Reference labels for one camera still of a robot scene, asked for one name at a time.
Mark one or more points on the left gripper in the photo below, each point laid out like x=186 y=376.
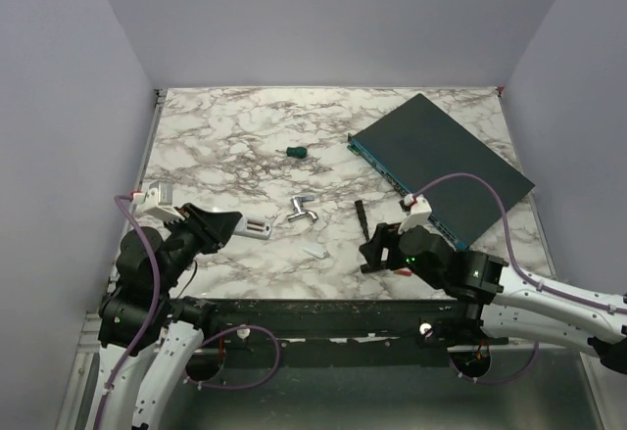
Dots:
x=213 y=228

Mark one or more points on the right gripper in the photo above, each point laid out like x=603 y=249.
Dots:
x=386 y=236

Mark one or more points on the white remote control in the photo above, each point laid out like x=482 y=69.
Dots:
x=253 y=227

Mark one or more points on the white battery cover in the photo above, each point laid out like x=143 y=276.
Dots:
x=316 y=251

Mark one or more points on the red battery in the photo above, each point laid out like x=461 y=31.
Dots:
x=404 y=272

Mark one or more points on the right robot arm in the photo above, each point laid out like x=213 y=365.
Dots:
x=510 y=301

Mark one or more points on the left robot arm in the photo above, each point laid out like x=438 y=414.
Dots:
x=145 y=336

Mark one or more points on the black hammer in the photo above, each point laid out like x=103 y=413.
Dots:
x=362 y=219

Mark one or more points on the chrome faucet tap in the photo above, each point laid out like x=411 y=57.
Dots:
x=299 y=209

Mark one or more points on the green stubby screwdriver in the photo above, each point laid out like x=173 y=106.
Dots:
x=298 y=153

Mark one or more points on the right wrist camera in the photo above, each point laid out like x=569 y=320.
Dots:
x=418 y=211

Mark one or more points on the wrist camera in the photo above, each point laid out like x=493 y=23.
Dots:
x=418 y=211
x=158 y=202

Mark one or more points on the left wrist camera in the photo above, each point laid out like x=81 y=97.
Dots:
x=158 y=202

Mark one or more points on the dark network switch box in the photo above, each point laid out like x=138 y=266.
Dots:
x=418 y=143

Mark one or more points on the aluminium frame rail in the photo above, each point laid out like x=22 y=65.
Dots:
x=338 y=337

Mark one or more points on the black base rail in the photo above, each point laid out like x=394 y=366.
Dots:
x=428 y=329

